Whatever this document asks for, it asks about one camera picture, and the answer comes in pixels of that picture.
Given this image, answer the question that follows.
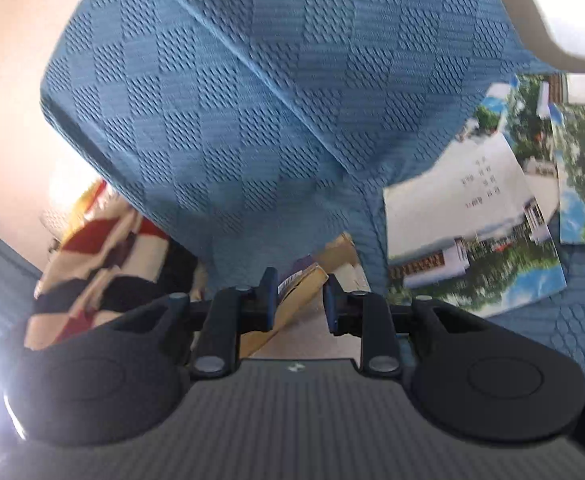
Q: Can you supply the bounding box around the white table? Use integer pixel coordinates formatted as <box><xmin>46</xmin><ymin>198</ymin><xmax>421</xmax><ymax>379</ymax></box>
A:
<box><xmin>477</xmin><ymin>0</ymin><xmax>585</xmax><ymax>75</ymax></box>

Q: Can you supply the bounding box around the brown painting cover book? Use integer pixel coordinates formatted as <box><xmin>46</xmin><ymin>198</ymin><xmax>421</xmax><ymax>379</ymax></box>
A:
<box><xmin>315</xmin><ymin>232</ymin><xmax>361</xmax><ymax>281</ymax></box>

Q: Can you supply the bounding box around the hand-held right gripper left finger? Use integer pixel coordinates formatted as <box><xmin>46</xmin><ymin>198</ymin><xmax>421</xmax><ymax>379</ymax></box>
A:
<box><xmin>105</xmin><ymin>266</ymin><xmax>279</xmax><ymax>380</ymax></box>

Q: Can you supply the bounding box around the person's checked sweater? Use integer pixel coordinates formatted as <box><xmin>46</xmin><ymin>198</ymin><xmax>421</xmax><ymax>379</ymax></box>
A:
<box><xmin>25</xmin><ymin>180</ymin><xmax>200</xmax><ymax>351</ymax></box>

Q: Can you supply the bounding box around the blue textured sofa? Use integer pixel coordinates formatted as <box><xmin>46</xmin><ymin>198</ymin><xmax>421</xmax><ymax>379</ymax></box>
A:
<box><xmin>40</xmin><ymin>0</ymin><xmax>585</xmax><ymax>376</ymax></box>

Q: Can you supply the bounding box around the purple cover book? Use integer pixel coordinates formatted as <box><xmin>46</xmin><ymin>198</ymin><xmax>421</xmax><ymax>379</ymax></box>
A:
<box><xmin>290</xmin><ymin>255</ymin><xmax>322</xmax><ymax>281</ymax></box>

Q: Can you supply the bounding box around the white dotted object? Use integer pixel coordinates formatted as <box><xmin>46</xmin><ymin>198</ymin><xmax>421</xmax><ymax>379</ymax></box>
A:
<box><xmin>40</xmin><ymin>167</ymin><xmax>106</xmax><ymax>241</ymax></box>

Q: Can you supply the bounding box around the yellow fringed cloth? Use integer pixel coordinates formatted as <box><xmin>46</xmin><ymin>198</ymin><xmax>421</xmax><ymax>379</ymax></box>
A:
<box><xmin>65</xmin><ymin>180</ymin><xmax>109</xmax><ymax>241</ymax></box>

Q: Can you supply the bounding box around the orange bordered white book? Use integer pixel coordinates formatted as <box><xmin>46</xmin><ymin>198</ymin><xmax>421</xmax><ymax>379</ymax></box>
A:
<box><xmin>240</xmin><ymin>260</ymin><xmax>369</xmax><ymax>361</ymax></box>

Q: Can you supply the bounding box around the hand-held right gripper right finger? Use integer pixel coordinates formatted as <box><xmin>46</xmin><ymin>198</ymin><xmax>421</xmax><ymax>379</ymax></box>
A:
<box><xmin>323</xmin><ymin>284</ymin><xmax>488</xmax><ymax>378</ymax></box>

